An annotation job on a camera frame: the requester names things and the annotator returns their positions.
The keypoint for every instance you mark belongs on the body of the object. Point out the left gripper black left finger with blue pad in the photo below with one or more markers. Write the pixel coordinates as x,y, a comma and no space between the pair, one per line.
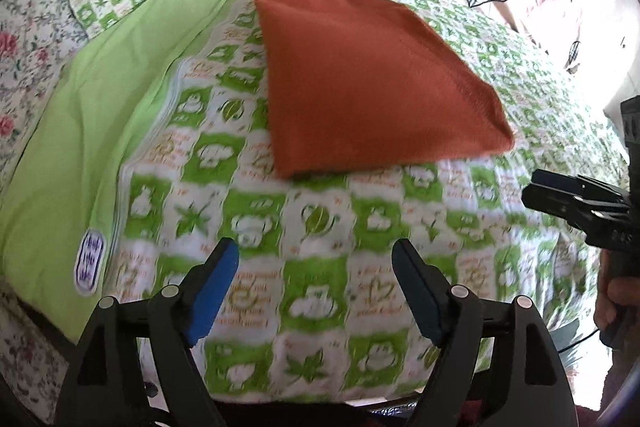
133,365

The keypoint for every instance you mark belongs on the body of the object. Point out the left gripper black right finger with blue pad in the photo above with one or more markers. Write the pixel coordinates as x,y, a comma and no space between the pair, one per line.
500,355

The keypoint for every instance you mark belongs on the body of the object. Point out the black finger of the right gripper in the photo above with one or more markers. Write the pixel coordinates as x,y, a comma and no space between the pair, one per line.
576,206
570,181

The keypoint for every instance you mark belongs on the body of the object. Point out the orange knit patterned sweater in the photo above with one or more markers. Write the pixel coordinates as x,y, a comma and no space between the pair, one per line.
363,84

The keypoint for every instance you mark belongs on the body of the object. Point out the person's right hand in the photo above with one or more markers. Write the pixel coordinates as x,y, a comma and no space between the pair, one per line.
612,292

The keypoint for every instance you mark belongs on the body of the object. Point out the green white checkered quilt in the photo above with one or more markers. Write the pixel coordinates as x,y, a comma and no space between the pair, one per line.
156,144

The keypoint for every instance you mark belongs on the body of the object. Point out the floral white bed sheet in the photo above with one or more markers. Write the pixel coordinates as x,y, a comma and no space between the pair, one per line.
38,38

